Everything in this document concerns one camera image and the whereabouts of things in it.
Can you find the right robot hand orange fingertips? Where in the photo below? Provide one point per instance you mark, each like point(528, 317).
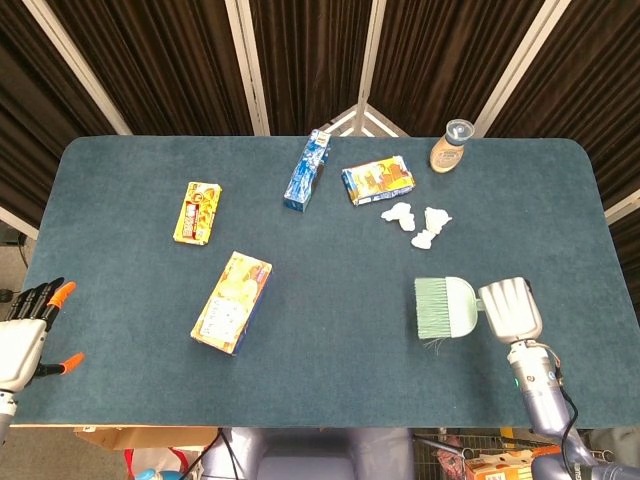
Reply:
point(512, 310)

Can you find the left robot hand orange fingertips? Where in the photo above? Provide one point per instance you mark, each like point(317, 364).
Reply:
point(17, 350)

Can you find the pale green hand broom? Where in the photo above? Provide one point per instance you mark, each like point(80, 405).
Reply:
point(457, 305)

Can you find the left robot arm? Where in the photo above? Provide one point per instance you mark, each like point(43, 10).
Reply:
point(5, 415)

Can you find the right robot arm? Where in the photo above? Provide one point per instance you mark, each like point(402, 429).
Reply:
point(535, 390)

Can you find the brown cardboard box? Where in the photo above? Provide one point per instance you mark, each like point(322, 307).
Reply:
point(140, 437)

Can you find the orange carton box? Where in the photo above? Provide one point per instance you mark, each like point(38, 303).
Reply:
point(500, 467)

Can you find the red snack packet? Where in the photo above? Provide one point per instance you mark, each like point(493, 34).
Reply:
point(447, 456)

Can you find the beige sauce bottle clear cap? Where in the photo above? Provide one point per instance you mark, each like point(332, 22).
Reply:
point(445, 157)

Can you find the blue felt table mat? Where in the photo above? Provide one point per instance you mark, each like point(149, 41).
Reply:
point(350, 380)

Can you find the blue plastic toy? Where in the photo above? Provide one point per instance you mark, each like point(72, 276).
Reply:
point(150, 475)

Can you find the flat yellow blue snack packet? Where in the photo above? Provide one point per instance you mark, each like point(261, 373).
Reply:
point(377, 180)

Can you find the large yellow blue snack box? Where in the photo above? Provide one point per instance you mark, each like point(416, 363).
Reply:
point(230, 305)

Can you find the brown pleated curtain panel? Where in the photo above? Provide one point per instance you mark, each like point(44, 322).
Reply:
point(30, 125)
point(310, 60)
point(440, 60)
point(165, 65)
point(590, 90)

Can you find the small yellow red snack box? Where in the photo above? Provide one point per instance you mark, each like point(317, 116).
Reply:
point(197, 212)

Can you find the long blue carton box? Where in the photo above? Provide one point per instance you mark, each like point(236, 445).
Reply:
point(305, 172)

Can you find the purple grey robot torso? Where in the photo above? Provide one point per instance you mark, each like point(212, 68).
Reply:
point(300, 455)

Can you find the white partition frame post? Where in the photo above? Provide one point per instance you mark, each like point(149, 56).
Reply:
point(17, 222)
point(75, 60)
point(371, 50)
point(516, 65)
point(622, 206)
point(247, 65)

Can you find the white partition base frame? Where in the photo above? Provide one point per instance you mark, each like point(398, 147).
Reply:
point(382, 125)

